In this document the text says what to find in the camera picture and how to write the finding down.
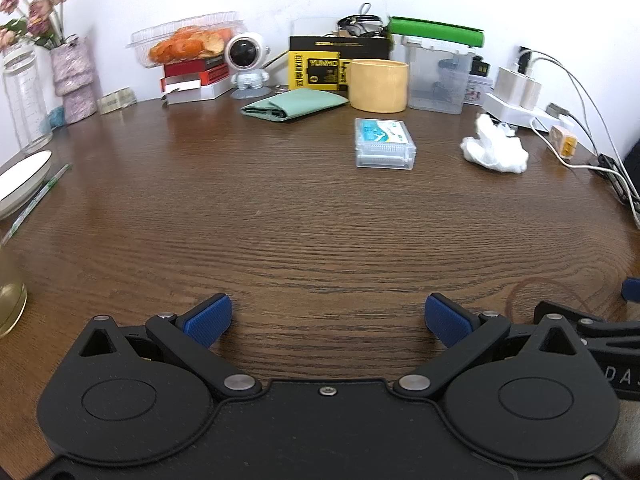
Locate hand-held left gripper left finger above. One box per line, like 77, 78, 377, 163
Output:
75, 294, 262, 402

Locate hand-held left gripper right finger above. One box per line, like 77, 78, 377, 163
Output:
392, 292, 591, 402

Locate white tissue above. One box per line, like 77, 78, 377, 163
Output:
460, 112, 530, 175

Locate clear dental floss box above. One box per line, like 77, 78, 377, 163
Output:
354, 117, 418, 170

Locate clear plastic storage container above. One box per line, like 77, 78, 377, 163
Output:
404, 35, 476, 115

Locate black folding phone stand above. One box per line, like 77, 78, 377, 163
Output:
589, 154, 632, 204

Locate white and yellow cube adapter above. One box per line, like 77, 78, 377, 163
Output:
549, 126, 579, 159

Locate glass with yellow liquid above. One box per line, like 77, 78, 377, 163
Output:
0, 240, 28, 338

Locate white power strip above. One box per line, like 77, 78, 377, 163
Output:
482, 91, 576, 133

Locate small white charger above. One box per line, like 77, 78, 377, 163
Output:
520, 76, 544, 111

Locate small printed tin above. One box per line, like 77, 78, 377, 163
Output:
465, 75, 494, 107

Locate folded green cloth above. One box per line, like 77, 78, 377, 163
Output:
241, 87, 349, 122

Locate white bowl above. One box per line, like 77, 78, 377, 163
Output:
0, 150, 53, 221

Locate red and white box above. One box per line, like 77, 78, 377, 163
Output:
159, 69, 236, 106

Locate small clear tape roll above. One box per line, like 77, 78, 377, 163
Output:
96, 87, 137, 114

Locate large white charger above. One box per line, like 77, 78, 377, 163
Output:
495, 66, 524, 103

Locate yellow cup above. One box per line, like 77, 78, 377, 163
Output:
348, 58, 410, 113

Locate white astronaut figure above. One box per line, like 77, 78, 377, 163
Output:
224, 32, 272, 101

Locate black and yellow box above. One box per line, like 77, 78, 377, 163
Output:
287, 35, 391, 93

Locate textured pink vase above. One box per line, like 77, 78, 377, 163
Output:
50, 35, 98, 125

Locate clear clamshell with orange food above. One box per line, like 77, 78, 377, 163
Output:
125, 11, 247, 68

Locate tall glass jar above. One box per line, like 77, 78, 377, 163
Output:
2, 42, 53, 155

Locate green cylindrical roll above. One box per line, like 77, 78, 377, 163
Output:
389, 16, 486, 48

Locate pink artificial flowers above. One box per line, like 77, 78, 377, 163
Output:
0, 0, 72, 52

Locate white cable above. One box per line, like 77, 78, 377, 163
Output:
529, 117, 616, 171
520, 49, 640, 226

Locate black cable bundle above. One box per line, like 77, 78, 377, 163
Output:
337, 2, 387, 38

